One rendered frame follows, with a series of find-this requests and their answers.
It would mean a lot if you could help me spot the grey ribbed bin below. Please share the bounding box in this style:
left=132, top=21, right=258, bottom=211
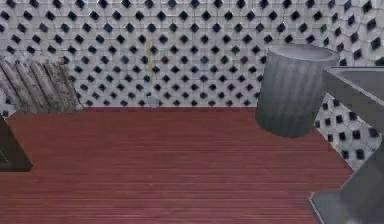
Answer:
left=254, top=44, right=341, bottom=139

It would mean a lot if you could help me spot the dark brown cabinet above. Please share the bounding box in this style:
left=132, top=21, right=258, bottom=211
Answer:
left=0, top=114, right=34, bottom=173

